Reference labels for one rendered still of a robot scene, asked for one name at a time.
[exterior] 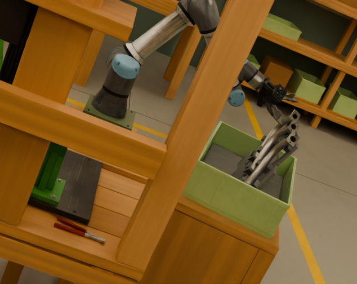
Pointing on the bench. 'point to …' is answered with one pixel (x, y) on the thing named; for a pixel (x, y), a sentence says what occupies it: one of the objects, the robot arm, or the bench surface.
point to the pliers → (77, 230)
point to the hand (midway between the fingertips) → (289, 114)
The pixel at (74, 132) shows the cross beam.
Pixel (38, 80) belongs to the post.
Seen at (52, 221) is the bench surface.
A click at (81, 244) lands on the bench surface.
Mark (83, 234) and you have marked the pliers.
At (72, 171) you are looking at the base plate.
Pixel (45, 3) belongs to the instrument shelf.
